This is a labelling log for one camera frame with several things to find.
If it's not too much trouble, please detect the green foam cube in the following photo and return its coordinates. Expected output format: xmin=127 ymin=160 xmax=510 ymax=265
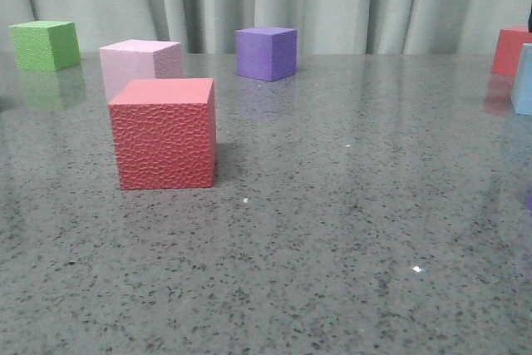
xmin=9 ymin=21 xmax=81 ymax=71

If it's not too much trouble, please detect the large red textured cube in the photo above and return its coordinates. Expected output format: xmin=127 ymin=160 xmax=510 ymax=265
xmin=108 ymin=77 xmax=216 ymax=190

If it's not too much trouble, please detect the pink foam cube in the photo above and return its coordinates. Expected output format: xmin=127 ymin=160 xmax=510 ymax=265
xmin=99 ymin=39 xmax=184 ymax=101

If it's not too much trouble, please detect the purple cube at right edge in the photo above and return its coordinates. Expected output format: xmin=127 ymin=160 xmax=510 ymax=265
xmin=526 ymin=191 xmax=532 ymax=210

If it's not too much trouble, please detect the purple foam cube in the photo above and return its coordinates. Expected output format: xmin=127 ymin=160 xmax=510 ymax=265
xmin=235 ymin=27 xmax=298 ymax=81

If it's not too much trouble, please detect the red foam cube far right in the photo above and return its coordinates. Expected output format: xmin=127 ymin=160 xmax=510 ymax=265
xmin=491 ymin=25 xmax=531 ymax=76

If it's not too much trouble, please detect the light blue foam cube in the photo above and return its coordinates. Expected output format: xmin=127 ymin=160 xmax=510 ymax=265
xmin=511 ymin=43 xmax=532 ymax=116

